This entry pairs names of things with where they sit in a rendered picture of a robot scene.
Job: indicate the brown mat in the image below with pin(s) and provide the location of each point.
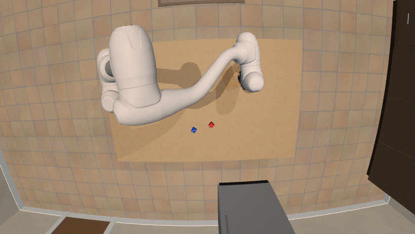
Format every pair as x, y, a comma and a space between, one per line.
230, 78

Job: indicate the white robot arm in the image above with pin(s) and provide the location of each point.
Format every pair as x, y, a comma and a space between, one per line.
133, 67

